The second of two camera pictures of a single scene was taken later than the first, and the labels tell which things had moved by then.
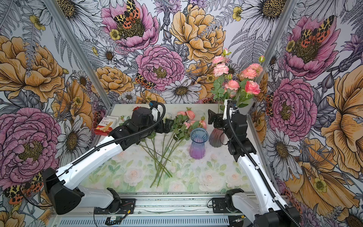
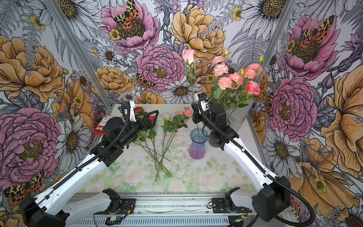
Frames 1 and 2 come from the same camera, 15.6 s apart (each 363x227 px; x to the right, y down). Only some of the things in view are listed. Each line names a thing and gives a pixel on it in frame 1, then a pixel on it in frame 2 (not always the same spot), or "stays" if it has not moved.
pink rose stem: (231, 86) to (241, 72)
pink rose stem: (254, 70) stays
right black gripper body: (220, 123) to (198, 117)
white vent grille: (145, 222) stays
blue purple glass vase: (198, 136) stays
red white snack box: (106, 125) stays
